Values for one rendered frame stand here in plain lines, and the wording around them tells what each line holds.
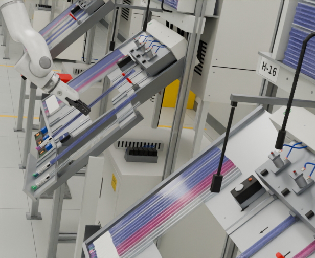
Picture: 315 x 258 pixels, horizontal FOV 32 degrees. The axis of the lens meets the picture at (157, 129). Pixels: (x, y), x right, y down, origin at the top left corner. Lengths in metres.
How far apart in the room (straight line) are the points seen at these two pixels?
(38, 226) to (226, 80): 1.44
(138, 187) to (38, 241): 0.80
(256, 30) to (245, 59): 0.14
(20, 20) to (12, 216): 1.54
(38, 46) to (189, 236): 1.28
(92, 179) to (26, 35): 0.60
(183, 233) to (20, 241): 0.92
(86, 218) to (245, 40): 1.05
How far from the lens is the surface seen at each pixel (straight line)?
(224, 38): 2.51
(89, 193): 2.20
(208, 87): 2.54
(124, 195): 2.62
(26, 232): 3.25
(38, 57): 2.08
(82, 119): 2.59
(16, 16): 2.18
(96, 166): 2.15
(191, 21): 2.40
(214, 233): 2.89
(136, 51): 2.72
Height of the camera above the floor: 1.65
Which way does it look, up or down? 18 degrees down
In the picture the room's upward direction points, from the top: 10 degrees clockwise
